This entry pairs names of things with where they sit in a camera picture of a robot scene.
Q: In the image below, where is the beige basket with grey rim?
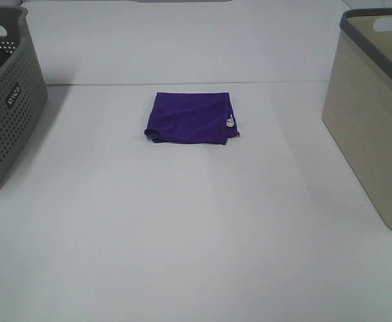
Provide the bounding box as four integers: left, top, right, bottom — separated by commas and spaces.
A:
322, 7, 392, 231

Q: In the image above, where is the purple towel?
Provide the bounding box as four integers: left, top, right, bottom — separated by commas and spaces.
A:
144, 92, 240, 145

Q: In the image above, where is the grey perforated plastic basket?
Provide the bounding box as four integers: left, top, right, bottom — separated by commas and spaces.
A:
0, 6, 48, 186

